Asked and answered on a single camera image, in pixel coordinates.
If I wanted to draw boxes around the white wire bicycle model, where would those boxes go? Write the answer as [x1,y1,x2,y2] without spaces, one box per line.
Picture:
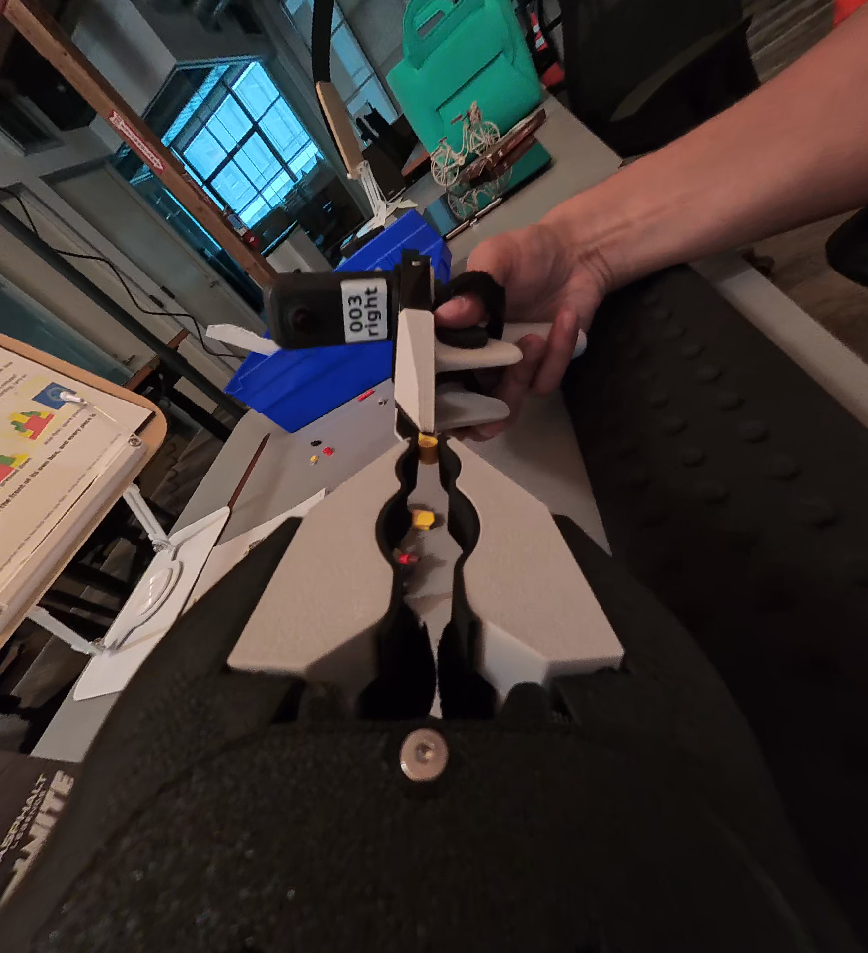
[430,100,503,189]

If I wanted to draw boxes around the scattered red lego pins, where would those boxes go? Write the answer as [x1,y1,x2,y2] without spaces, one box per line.
[321,389,418,565]

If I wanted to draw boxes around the brown wooden tray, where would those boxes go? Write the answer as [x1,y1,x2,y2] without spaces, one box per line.
[471,110,550,183]

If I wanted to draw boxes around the black foam mat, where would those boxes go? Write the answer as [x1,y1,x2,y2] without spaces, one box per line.
[553,264,868,953]

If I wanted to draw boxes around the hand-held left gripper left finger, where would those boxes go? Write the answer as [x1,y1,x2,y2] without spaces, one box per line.
[225,438,415,697]

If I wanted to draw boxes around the red label sign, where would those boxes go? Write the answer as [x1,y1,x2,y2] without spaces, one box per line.
[108,110,163,174]

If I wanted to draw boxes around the paned window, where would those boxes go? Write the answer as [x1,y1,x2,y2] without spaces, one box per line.
[162,60,328,233]

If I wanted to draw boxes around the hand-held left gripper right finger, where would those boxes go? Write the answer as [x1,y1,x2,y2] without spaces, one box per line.
[437,438,626,695]

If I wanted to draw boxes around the white paper strip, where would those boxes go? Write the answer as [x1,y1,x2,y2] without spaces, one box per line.
[205,322,280,358]

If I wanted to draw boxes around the brown wooden strip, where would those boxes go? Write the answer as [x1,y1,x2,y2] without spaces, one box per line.
[225,434,272,516]

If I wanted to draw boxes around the wooden support post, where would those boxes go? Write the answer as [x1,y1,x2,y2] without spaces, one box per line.
[0,0,280,287]

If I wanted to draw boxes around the person's right hand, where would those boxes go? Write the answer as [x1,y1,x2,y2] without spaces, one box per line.
[434,219,615,442]

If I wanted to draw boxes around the black mesh office chair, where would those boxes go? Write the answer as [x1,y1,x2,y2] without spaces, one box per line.
[559,0,764,159]

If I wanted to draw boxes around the green felt tote bag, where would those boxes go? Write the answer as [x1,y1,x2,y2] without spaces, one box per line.
[385,0,554,176]

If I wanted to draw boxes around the stacked blue plastic bins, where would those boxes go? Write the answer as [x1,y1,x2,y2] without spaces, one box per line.
[224,208,453,434]

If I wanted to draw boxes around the person's right forearm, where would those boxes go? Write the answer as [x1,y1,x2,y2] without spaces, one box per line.
[583,36,868,295]

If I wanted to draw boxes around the wooden instruction board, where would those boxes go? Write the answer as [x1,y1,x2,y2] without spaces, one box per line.
[0,320,168,692]

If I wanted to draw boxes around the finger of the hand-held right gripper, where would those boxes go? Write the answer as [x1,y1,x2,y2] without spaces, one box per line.
[391,307,438,435]

